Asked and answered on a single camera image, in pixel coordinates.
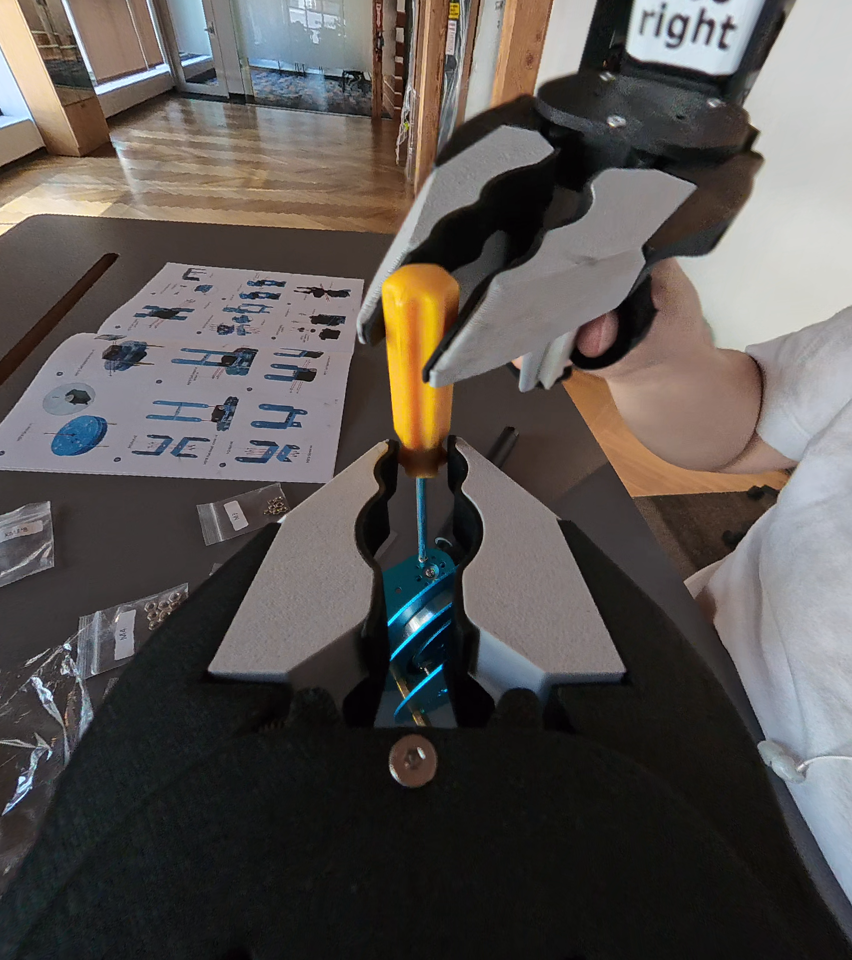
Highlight person in white shirt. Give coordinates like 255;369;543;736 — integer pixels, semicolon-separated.
684;277;852;960

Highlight zip bag of small nuts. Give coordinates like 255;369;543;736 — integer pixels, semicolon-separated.
196;483;292;547

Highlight labelled near-empty zip bag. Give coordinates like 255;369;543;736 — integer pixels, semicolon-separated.
0;500;56;598

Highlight white drawstring with toggle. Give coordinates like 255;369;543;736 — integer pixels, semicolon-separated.
757;738;852;785

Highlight pile of small zip bags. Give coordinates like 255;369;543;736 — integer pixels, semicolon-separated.
78;558;226;702

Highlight person's right hand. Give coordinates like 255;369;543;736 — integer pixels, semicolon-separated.
576;258;700;380

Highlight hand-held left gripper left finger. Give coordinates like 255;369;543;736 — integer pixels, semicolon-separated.
207;439;399;695

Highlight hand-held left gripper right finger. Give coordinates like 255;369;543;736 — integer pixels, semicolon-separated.
447;436;629;697

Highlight printed instruction sheet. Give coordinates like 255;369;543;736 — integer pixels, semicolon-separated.
0;261;366;484

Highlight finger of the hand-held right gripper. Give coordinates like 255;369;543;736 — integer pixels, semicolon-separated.
424;166;698;390
356;123;558;348

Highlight wooden post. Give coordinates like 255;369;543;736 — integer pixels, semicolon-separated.
411;0;451;192
489;0;554;106

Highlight blue metal toy robot arm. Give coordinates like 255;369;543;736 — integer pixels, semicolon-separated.
382;551;466;730

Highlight crumpled clear plastic wrap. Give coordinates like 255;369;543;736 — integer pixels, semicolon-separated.
0;639;94;950

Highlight light wooden cabinet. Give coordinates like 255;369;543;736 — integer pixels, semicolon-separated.
0;0;112;157

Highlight glass door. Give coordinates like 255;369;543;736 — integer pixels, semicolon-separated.
201;0;374;117

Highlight dark grey desk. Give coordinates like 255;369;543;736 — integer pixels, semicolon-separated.
0;213;852;960

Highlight person's right forearm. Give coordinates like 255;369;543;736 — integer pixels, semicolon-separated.
606;345;802;475

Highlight yellow handled screwdriver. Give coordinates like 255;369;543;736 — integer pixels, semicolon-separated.
381;263;462;565

